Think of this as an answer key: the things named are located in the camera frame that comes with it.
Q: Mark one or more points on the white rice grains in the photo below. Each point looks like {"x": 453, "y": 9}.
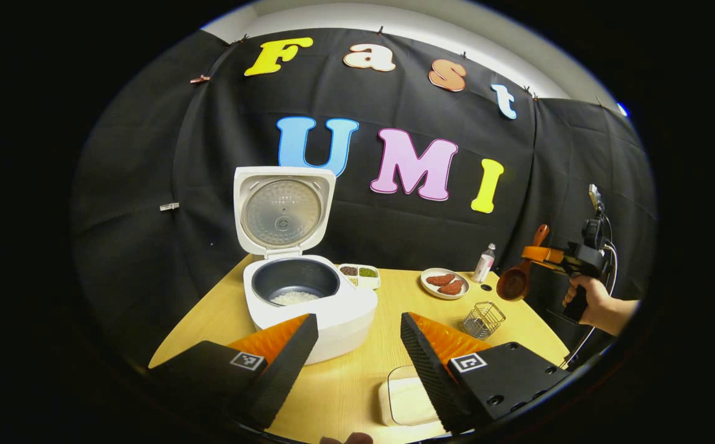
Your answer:
{"x": 295, "y": 298}

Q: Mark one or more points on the white rice cooker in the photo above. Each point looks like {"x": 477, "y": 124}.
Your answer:
{"x": 345, "y": 320}

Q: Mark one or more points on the white plastic clip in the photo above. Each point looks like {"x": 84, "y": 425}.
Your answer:
{"x": 169, "y": 206}

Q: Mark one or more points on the white round plate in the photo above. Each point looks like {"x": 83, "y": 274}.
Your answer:
{"x": 431, "y": 291}

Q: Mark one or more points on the black backdrop cloth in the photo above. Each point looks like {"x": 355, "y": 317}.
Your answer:
{"x": 209, "y": 154}

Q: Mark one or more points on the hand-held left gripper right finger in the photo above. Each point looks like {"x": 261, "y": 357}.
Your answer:
{"x": 434, "y": 376}

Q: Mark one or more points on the red meat piece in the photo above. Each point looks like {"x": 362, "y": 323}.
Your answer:
{"x": 440, "y": 279}
{"x": 451, "y": 288}

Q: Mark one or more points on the small clear bottle pink label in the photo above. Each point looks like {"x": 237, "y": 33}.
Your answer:
{"x": 483, "y": 265}

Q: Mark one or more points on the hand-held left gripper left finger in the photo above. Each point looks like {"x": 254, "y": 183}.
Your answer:
{"x": 283, "y": 376}

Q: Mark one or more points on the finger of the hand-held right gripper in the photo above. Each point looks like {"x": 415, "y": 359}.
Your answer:
{"x": 542, "y": 254}

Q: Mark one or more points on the plastic container of rice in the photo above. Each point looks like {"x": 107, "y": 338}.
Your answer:
{"x": 406, "y": 401}

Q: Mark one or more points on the brown wooden spoon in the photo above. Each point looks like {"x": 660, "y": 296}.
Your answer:
{"x": 513, "y": 283}

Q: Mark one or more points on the white divided bean dish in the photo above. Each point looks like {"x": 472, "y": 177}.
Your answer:
{"x": 366, "y": 272}

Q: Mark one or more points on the copper metal clip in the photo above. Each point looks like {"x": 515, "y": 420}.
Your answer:
{"x": 200, "y": 79}

